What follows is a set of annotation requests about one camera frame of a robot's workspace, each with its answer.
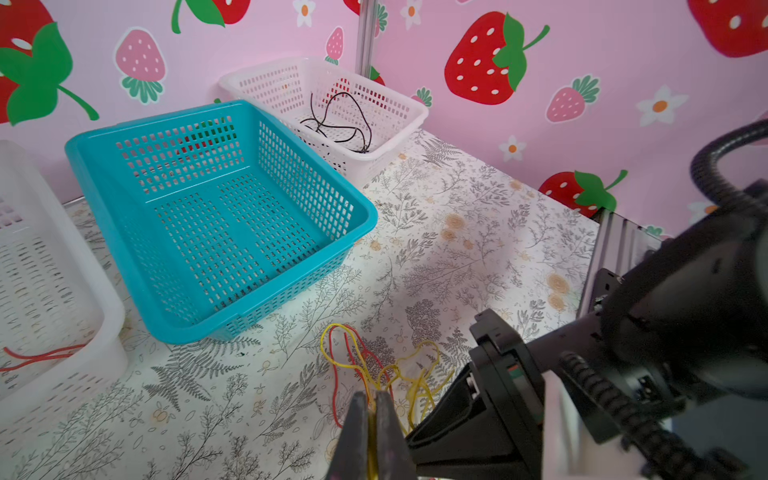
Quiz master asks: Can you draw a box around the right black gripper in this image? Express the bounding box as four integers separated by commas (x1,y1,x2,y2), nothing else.
406,309,544,479

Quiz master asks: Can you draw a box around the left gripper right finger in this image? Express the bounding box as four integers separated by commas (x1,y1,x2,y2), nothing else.
373,391,417,480

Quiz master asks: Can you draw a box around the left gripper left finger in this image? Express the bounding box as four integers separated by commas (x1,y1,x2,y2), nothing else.
325,392,369,480

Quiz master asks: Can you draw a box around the cable pile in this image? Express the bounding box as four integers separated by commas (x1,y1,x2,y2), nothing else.
319,322,457,480

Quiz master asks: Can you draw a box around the red cable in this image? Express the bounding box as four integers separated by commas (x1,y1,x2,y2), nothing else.
0,341,91,374

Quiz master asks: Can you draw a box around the black cable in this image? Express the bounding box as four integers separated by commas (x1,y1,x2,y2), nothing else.
308,91,374,155

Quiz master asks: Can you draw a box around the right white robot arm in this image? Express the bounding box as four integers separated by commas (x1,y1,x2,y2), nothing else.
406,180,767,479

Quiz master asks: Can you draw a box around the teal plastic basket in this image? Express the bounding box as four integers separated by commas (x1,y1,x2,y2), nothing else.
65,101,378,345

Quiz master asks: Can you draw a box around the right white plastic basket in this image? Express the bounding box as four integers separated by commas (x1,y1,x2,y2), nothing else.
219,58,428,188

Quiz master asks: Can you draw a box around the white plastic basket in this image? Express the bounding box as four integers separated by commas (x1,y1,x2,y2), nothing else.
219,58,428,188
1,140,127,448

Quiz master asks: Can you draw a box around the left white plastic basket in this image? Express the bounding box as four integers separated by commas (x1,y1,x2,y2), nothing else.
1,140,127,448

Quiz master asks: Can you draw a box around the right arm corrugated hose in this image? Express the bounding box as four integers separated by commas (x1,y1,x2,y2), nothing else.
557,118,768,480

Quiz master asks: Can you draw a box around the aluminium front rail frame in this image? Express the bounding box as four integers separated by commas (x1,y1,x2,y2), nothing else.
577,209,662,317

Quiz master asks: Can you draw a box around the right corner aluminium post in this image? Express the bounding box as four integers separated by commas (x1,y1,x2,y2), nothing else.
355,0,378,78

